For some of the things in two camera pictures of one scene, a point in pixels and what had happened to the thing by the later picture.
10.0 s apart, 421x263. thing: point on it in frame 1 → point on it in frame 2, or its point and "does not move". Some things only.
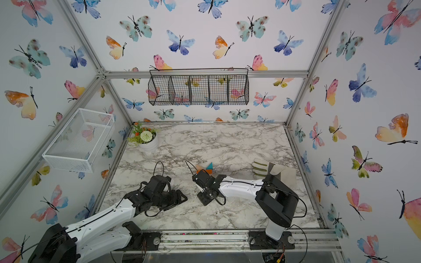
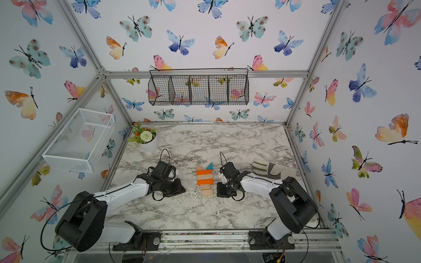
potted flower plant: (146, 138) does not move
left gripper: (174, 200) → (178, 188)
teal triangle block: (210, 166) does not move
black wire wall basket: (199, 86) does not move
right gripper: (203, 201) → (220, 193)
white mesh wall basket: (78, 145) does not move
